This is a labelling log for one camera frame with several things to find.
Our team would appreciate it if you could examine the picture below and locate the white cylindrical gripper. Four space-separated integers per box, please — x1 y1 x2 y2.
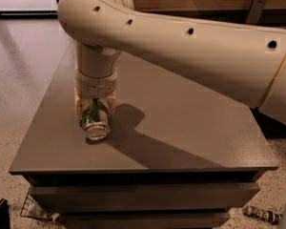
74 70 118 119

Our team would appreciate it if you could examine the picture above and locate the black bag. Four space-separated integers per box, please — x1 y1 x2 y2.
0 198 10 229

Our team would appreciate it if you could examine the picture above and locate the right metal wall bracket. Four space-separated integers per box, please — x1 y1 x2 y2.
245 0 268 25

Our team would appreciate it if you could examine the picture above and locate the green soda can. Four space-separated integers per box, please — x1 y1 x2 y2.
81 98 111 141

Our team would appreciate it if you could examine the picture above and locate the grey drawer cabinet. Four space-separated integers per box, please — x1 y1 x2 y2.
10 50 277 229

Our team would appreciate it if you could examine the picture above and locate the wire basket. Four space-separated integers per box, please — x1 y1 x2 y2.
20 187 60 222

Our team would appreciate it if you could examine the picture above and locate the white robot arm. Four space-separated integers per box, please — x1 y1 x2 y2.
57 0 286 125

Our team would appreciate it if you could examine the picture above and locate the black white patterned stick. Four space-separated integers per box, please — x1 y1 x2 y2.
242 205 282 224

